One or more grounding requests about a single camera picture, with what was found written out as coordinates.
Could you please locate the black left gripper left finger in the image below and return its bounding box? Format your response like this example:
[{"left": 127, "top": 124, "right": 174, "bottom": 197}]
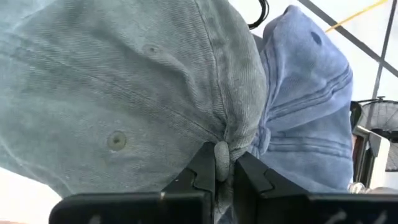
[{"left": 49, "top": 142, "right": 216, "bottom": 224}]

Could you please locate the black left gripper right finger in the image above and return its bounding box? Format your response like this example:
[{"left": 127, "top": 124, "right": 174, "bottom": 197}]
[{"left": 233, "top": 151, "right": 398, "bottom": 224}]

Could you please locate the blue denim baseball cap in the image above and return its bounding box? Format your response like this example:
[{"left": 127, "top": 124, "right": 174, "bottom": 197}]
[{"left": 217, "top": 4, "right": 354, "bottom": 194}]

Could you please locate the green denim baseball cap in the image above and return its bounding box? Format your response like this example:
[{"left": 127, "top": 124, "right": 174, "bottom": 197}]
[{"left": 0, "top": 0, "right": 268, "bottom": 224}]

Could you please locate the coiled black cable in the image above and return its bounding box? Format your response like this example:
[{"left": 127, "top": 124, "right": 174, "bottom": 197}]
[{"left": 248, "top": 0, "right": 270, "bottom": 30}]

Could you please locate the yellow extension cable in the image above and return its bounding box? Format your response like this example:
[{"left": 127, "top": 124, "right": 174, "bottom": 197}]
[{"left": 325, "top": 0, "right": 389, "bottom": 34}]

